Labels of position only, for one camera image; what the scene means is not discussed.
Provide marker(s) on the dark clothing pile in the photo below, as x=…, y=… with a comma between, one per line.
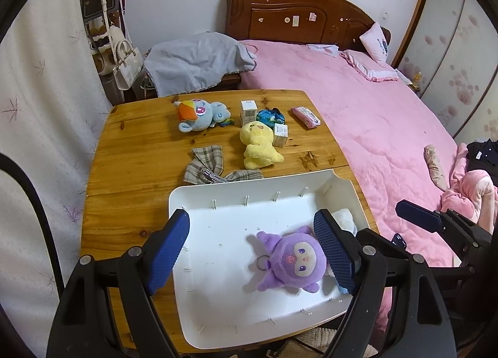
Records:
x=484, y=156

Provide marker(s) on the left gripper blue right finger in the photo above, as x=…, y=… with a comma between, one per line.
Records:
x=340, y=248

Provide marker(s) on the wooden table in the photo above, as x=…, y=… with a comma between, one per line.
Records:
x=141, y=159

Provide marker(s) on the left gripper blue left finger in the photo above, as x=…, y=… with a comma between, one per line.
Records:
x=162, y=249

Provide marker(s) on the blue unicorn plush toy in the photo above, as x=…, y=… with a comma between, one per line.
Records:
x=199, y=115

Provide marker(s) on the white plastic tray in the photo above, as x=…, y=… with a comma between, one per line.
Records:
x=249, y=270

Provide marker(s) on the white pillow with print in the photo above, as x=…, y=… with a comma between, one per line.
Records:
x=375, y=43

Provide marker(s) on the pink plush pajamas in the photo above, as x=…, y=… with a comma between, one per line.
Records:
x=471, y=193

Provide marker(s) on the grey blanket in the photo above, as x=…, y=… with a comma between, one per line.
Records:
x=196, y=63

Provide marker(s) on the pink wet tissue pack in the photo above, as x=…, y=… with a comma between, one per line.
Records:
x=307, y=117

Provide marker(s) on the white folded cloth on bed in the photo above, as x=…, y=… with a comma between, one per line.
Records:
x=326, y=49

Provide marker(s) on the purple plush toy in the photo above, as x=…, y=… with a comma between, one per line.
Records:
x=295, y=260

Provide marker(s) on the white curtain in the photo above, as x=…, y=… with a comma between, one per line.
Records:
x=53, y=109

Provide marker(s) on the sliding wardrobe door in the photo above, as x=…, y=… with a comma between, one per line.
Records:
x=450, y=52

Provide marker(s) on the yellow plush duck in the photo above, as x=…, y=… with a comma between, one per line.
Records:
x=260, y=152

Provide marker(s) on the brown wooden headboard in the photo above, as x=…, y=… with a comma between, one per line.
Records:
x=338, y=22

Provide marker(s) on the pink bed quilt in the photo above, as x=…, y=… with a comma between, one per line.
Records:
x=381, y=127

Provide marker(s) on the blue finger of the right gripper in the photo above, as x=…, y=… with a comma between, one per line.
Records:
x=398, y=241
x=419, y=216

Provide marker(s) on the white small box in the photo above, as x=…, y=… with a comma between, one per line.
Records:
x=248, y=111
x=281, y=135

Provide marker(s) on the pink ruffled pillow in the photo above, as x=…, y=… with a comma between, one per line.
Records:
x=368, y=68

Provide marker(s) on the white handbag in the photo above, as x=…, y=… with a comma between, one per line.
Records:
x=128, y=59

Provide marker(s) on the plaid fabric bow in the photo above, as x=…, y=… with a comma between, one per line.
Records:
x=207, y=167

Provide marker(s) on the beige sock on bed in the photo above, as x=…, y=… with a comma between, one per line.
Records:
x=436, y=172

